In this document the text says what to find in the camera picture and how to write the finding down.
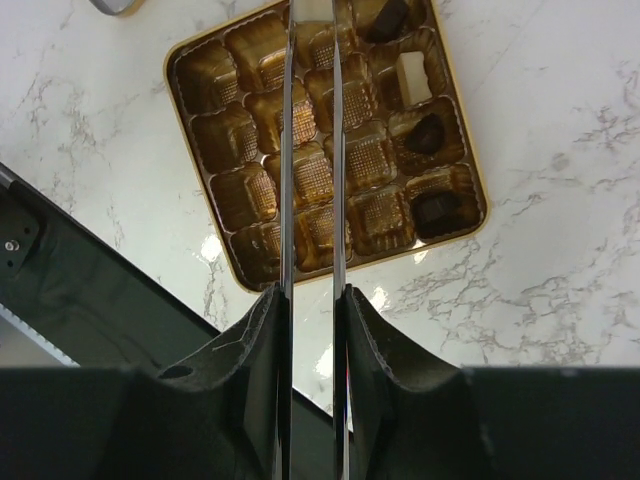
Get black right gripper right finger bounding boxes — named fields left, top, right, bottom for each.
left=345, top=286, right=639, bottom=479

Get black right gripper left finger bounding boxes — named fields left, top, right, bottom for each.
left=1, top=286, right=283, bottom=479

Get metal tongs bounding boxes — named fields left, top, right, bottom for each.
left=279, top=1, right=350, bottom=479

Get dark square chocolate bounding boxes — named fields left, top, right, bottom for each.
left=410, top=192, right=462, bottom=238

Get dark heart chocolate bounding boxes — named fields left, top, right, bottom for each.
left=404, top=113, right=445, bottom=155

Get gold chocolate tin box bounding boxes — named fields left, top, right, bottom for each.
left=164, top=1, right=489, bottom=293

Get white square chocolate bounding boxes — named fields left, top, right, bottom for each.
left=291, top=0, right=334, bottom=23

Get silver tin lid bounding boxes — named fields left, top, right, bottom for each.
left=90, top=0, right=144, bottom=17

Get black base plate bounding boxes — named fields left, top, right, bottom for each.
left=0, top=162, right=336, bottom=416

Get white cable duct rail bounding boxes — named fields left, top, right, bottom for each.
left=0, top=306, right=78, bottom=368

